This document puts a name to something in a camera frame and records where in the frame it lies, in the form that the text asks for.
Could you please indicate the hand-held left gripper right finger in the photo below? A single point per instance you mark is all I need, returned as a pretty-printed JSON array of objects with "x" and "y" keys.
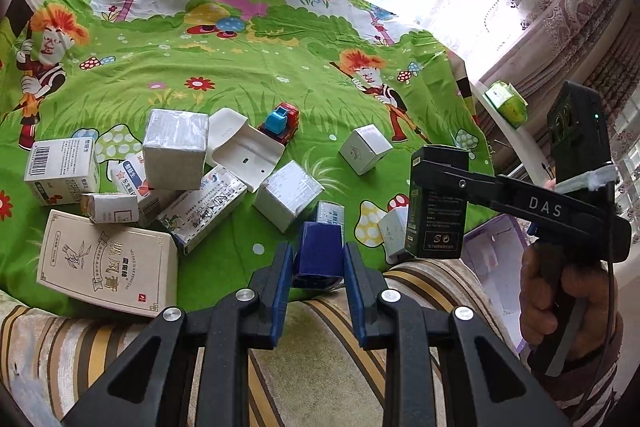
[{"x": 356, "y": 279}]

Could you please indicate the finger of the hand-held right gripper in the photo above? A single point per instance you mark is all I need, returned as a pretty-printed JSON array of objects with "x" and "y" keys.
[{"x": 450, "y": 179}]

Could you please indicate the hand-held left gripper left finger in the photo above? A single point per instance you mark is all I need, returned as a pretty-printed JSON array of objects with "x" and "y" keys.
[{"x": 281, "y": 279}]

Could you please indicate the dark green box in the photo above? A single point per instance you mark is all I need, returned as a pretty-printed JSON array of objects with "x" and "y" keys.
[{"x": 437, "y": 227}]

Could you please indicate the white purple cardboard box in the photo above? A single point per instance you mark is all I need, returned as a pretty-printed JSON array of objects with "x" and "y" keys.
[{"x": 497, "y": 267}]

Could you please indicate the person's right forearm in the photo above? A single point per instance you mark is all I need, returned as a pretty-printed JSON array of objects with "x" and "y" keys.
[{"x": 585, "y": 387}]

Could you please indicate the person's right hand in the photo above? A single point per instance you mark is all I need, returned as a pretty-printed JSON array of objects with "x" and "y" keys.
[{"x": 592, "y": 292}]

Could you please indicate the pale blue white box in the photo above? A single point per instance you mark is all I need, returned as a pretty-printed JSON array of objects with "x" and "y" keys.
[{"x": 392, "y": 229}]

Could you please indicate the blue striped white box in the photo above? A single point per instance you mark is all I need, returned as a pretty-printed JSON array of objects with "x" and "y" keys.
[{"x": 331, "y": 213}]

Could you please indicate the white round side table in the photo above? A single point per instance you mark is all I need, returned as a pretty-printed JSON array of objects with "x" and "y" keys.
[{"x": 525, "y": 147}]

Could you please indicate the small white cube box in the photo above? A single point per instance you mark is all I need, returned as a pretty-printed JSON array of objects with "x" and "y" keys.
[{"x": 365, "y": 149}]

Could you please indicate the green tissue pack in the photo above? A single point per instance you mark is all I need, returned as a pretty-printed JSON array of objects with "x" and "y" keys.
[{"x": 507, "y": 104}]

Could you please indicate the long white medicine box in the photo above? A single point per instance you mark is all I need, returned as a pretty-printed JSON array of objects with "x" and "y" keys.
[{"x": 205, "y": 209}]

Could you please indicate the striped sofa cover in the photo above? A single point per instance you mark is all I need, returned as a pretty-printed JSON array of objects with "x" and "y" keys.
[{"x": 310, "y": 387}]

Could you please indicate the white plastic holder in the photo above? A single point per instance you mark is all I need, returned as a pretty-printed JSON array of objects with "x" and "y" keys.
[{"x": 245, "y": 152}]

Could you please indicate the red blue toy car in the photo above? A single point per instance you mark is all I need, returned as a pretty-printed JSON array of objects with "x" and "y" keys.
[{"x": 279, "y": 123}]

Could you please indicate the brown patterned curtain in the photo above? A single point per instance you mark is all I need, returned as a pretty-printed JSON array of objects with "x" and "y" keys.
[{"x": 580, "y": 42}]

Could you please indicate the large grey cube box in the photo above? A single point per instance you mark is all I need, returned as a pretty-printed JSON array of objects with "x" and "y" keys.
[{"x": 175, "y": 152}]

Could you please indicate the large beige box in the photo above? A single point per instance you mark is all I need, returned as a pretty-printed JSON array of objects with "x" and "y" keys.
[{"x": 107, "y": 264}]

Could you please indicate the white blue medicine box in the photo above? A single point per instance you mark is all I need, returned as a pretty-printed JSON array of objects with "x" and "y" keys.
[{"x": 127, "y": 177}]

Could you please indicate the small cream box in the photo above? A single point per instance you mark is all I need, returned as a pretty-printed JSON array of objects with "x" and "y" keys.
[{"x": 110, "y": 208}]

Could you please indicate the green cartoon printed blanket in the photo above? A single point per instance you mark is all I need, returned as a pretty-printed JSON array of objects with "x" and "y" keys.
[{"x": 250, "y": 67}]

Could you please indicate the white barcode box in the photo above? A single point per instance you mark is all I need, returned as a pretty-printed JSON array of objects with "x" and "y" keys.
[{"x": 62, "y": 167}]

